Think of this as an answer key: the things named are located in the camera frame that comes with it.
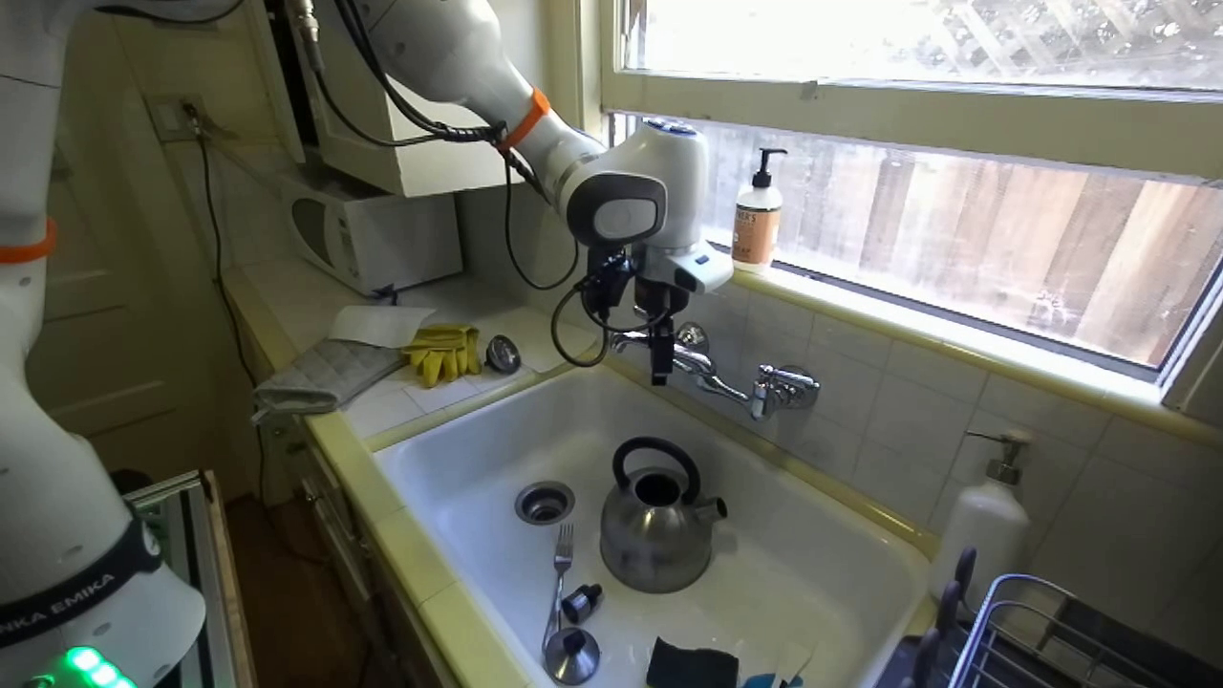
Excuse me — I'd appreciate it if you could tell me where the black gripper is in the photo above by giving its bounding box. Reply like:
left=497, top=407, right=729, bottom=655
left=576, top=242, right=701, bottom=388

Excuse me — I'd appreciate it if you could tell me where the chrome wall tap faucet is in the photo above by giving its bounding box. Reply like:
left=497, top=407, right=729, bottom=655
left=619, top=320, right=826, bottom=425

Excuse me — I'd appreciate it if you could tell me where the steel kettle with black handle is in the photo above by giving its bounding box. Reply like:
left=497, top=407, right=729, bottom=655
left=598, top=436, right=735, bottom=595

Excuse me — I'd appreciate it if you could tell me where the dark metal sink stopper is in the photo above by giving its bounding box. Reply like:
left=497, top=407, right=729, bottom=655
left=481, top=331, right=528, bottom=379

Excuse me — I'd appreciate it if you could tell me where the amber pump soap bottle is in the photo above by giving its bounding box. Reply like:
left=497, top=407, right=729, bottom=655
left=729, top=144, right=793, bottom=271

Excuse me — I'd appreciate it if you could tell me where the metal sink drain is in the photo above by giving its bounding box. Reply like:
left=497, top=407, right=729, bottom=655
left=514, top=478, right=581, bottom=526

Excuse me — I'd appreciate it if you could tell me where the yellow rubber glove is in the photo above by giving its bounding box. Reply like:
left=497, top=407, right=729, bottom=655
left=403, top=320, right=489, bottom=388

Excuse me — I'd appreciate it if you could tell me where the metal fork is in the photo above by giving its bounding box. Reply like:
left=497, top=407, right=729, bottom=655
left=542, top=521, right=581, bottom=642

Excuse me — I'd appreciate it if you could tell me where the white ceramic sink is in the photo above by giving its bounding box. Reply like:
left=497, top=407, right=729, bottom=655
left=371, top=364, right=937, bottom=688

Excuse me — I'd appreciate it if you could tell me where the steel and black spout whistle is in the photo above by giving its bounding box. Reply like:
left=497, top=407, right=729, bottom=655
left=560, top=581, right=609, bottom=625

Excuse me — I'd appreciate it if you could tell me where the white microwave oven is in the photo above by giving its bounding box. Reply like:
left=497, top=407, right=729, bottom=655
left=288, top=186, right=472, bottom=302

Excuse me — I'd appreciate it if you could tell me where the grey dish towel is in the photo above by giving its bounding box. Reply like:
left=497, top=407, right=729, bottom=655
left=249, top=331, right=408, bottom=425

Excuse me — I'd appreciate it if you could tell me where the white pump dispenser bottle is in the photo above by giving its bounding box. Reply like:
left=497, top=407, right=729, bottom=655
left=934, top=427, right=1032, bottom=610

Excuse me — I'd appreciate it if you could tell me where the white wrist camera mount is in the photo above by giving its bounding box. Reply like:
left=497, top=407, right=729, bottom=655
left=665, top=242, right=737, bottom=297

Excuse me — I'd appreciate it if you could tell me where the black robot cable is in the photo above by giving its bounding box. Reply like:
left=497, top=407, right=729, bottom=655
left=497, top=126, right=619, bottom=376

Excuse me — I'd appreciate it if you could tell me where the cream wall cabinet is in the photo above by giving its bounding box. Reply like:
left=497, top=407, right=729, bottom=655
left=251, top=0, right=554, bottom=201

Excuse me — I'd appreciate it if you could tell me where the kitchen window frame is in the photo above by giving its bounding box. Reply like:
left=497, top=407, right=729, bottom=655
left=594, top=0, right=1223, bottom=392

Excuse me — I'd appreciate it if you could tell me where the black power cord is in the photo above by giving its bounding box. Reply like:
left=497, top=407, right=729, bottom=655
left=189, top=126, right=281, bottom=392

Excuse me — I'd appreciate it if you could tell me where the wire dish rack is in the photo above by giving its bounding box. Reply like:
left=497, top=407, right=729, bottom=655
left=944, top=568, right=1223, bottom=688

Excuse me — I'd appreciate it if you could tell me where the wall power outlet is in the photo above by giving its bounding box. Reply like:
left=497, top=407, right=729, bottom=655
left=143, top=93, right=213, bottom=144

